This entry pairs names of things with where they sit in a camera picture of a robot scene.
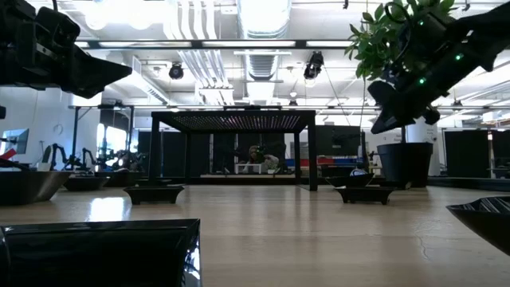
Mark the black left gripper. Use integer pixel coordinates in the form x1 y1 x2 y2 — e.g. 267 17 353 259
0 0 133 100

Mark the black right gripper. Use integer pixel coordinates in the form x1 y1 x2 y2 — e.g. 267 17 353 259
367 34 464 136

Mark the black leaf-shaped mini plate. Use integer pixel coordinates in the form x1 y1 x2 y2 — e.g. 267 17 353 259
324 172 376 188

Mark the black rounded square mini plate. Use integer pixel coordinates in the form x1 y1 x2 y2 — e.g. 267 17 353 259
0 170 73 206
95 170 143 188

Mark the white round column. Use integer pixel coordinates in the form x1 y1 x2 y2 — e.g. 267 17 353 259
406 117 441 177

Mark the green leafy plant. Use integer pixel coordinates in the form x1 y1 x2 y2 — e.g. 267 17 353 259
344 0 457 144

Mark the black background screen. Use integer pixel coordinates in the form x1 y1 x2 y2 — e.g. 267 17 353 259
316 124 363 157

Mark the black plant pot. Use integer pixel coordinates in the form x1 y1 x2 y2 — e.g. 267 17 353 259
376 142 434 188

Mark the black ceiling spotlight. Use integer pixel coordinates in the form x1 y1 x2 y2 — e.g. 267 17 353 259
167 61 185 81
302 50 325 81

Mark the black partition panel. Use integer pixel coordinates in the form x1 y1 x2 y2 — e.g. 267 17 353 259
443 129 492 179

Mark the background computer monitor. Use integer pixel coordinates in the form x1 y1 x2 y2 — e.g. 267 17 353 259
0 128 30 156

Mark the seated person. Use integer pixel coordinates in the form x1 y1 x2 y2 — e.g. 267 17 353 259
238 145 280 175

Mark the black perforated metal stand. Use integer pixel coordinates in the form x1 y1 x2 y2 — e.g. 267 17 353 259
147 109 319 192

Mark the white background box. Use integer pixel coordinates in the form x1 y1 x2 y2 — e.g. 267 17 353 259
233 163 263 175

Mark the black crumpled packet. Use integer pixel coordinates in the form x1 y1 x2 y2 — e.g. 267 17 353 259
445 196 510 257

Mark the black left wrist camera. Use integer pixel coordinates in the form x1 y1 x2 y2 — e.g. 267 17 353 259
34 6 81 49

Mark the black aluminium table frame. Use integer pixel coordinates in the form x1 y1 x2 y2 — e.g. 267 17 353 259
0 175 510 192

